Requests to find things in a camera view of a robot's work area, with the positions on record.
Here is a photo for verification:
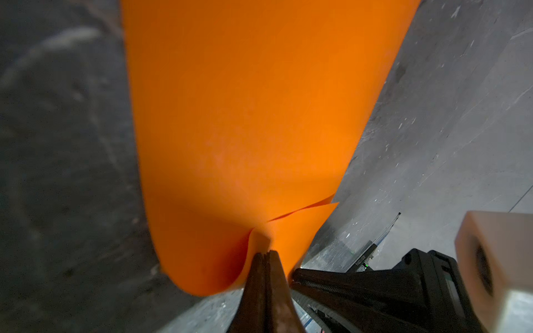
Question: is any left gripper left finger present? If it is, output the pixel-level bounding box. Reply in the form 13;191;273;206
227;253;267;332

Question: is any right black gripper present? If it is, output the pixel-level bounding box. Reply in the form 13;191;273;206
290;248;484;332

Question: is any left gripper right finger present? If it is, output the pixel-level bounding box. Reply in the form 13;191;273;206
265;251;305;333

